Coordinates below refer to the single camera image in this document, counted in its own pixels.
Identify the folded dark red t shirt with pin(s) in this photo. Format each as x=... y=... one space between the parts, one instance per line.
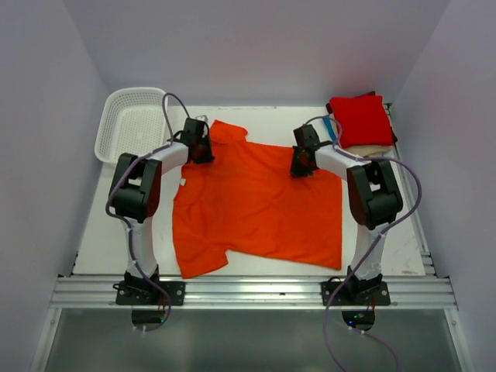
x=387 y=108

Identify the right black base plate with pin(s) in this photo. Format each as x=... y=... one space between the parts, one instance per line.
x=356 y=292

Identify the folded blue t shirt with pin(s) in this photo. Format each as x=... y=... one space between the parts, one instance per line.
x=329 y=127

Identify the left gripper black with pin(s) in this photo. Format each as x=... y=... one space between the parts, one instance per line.
x=208 y=157

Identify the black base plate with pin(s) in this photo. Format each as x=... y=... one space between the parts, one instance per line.
x=138 y=291
x=356 y=292

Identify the folded beige t shirt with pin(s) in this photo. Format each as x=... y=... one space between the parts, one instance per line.
x=369 y=150

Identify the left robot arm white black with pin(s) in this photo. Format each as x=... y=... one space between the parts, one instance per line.
x=135 y=190

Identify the orange t shirt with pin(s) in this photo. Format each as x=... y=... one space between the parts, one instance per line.
x=246 y=201

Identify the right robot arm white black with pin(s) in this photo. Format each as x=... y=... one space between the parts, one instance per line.
x=373 y=193

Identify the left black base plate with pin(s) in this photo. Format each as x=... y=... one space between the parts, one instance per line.
x=138 y=291

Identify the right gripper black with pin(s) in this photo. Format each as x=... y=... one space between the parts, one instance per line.
x=295 y=170

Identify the white plastic basket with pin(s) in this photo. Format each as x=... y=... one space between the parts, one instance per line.
x=132 y=122

